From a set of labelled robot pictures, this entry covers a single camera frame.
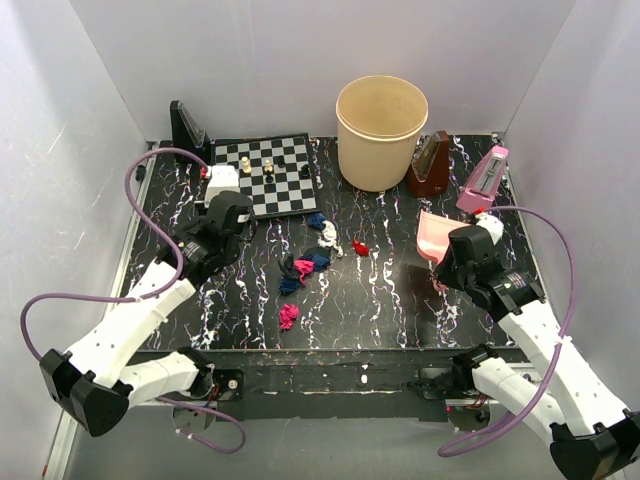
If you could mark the dark scrap by left arm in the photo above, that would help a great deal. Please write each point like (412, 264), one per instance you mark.
(287, 267)

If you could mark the navy scrap left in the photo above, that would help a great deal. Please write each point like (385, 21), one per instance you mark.
(288, 286)

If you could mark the brown metronome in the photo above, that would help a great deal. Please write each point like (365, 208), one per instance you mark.
(428, 174)

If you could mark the beige plastic bucket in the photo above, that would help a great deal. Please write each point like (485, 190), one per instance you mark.
(380, 118)

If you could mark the white chess piece left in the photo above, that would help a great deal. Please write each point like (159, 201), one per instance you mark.
(245, 165)

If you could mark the black metronome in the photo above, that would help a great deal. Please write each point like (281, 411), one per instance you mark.
(187, 134)

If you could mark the black grey chessboard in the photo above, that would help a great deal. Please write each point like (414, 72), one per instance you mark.
(288, 194)

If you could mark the magenta scrap front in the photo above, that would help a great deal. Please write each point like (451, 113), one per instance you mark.
(287, 316)

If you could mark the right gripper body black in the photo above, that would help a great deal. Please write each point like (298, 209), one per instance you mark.
(453, 275)

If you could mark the magenta scrap upper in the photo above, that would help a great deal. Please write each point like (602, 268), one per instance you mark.
(303, 268)

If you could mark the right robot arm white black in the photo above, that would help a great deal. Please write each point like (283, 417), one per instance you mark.
(589, 431)

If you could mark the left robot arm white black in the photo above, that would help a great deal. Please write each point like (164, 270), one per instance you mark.
(93, 380)

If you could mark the red paper scrap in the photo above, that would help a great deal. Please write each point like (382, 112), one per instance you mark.
(360, 248)

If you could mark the black chess piece edge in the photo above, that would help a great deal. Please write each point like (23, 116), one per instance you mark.
(305, 171)

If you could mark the white scrap near brush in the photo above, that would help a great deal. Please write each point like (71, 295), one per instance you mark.
(329, 238)

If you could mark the navy scrap near chessboard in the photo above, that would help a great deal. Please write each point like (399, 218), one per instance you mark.
(316, 221)

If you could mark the pink dustpan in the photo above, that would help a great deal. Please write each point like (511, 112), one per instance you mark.
(432, 236)

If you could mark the navy scrap under magenta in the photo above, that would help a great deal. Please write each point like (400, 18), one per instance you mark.
(319, 256)

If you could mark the pink metronome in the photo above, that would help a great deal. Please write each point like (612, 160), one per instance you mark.
(480, 189)

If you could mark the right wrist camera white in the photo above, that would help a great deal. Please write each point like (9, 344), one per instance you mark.
(487, 226)

